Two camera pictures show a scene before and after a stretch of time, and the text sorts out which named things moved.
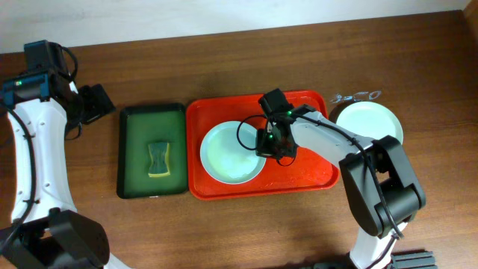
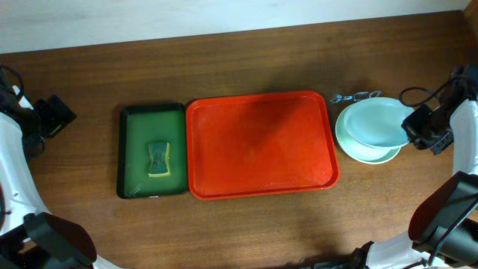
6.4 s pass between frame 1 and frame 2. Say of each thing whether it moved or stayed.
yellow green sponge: stayed
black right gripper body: moved
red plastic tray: stayed
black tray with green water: stayed
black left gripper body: moved
